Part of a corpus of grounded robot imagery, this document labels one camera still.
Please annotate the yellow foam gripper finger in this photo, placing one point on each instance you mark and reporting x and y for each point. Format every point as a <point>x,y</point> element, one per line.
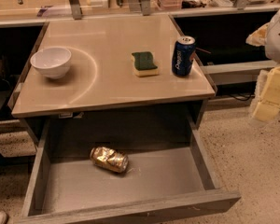
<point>266,104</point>

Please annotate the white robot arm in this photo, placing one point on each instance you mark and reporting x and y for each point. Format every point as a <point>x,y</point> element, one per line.
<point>268,36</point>

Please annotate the blue pepsi can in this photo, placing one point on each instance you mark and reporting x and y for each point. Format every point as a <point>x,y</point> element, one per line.
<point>183,55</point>

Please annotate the beige top counter cabinet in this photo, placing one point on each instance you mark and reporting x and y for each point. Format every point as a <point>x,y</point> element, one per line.
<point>101,75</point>

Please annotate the grey wooden open drawer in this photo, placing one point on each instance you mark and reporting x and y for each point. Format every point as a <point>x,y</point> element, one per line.
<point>168,176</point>

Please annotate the green and yellow sponge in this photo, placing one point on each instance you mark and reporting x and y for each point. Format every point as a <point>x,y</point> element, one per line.
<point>143,64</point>

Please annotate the white ceramic bowl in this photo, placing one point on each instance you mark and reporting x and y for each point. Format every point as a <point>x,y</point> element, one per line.
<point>53,62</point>

